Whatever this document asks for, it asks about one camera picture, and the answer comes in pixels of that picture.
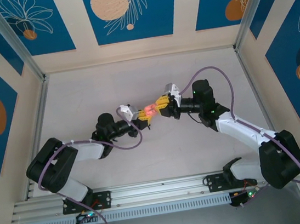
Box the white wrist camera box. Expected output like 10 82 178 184
119 102 141 122
162 82 183 100

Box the wide aluminium base rail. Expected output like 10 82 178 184
8 160 300 224

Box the aluminium frame post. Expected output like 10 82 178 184
227 0 300 53
0 0 50 88

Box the red wire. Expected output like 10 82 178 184
241 177 258 189
91 197 106 211

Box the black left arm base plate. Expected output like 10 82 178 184
60 190 114 216

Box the grey slotted cable duct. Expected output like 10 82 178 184
23 193 232 224

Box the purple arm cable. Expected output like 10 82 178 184
179 55 300 214
29 104 155 224

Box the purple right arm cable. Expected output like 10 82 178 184
179 55 300 214

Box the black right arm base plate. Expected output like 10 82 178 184
204 168 259 193

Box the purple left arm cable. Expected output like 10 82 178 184
29 104 155 224

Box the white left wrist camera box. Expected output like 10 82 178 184
119 102 141 122

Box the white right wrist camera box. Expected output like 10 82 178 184
162 82 183 100

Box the aluminium table side rail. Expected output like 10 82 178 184
234 42 281 140
9 74 66 201

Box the pink earbuds charging case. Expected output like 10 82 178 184
143 103 158 118

